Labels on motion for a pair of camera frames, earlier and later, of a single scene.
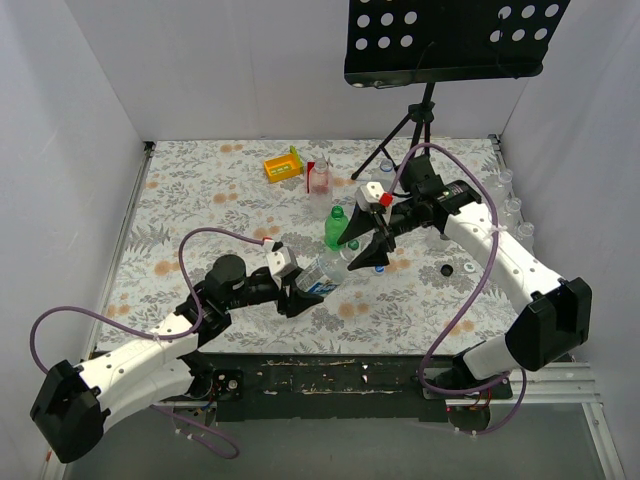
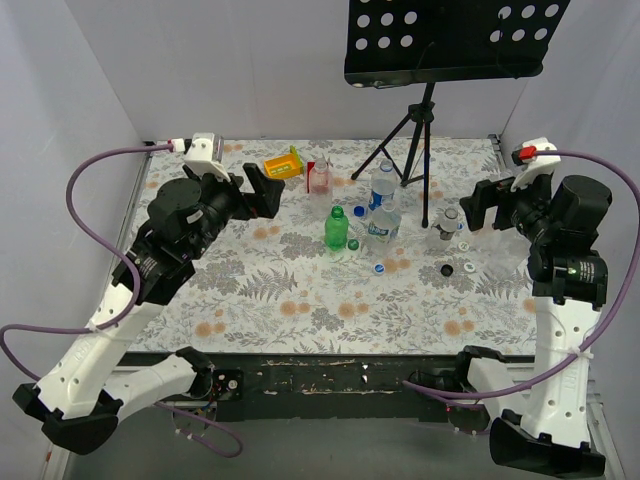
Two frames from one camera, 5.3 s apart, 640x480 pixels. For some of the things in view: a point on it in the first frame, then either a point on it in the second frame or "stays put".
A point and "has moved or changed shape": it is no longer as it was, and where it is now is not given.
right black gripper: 383,231 -> 501,203
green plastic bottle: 333,226 stays put
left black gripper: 284,298 -> 245,198
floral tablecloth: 437,294 stays put
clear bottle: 321,190 stays put
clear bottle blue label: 327,272 has moved or changed shape
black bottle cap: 446,270 stays put
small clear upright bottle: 435,241 stays put
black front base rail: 326,387 stays put
